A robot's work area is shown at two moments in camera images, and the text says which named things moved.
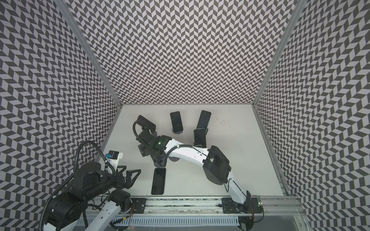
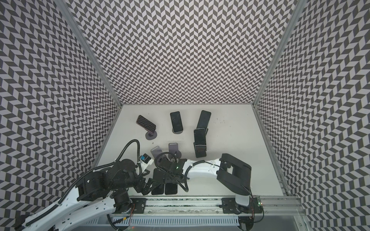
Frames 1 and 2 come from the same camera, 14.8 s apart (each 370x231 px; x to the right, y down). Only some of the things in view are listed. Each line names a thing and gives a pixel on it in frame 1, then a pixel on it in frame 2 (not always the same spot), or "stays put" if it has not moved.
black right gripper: x=144 y=150 → x=167 y=180
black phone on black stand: x=200 y=138 stays put
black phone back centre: x=176 y=121 stays put
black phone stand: x=158 y=185 stays put
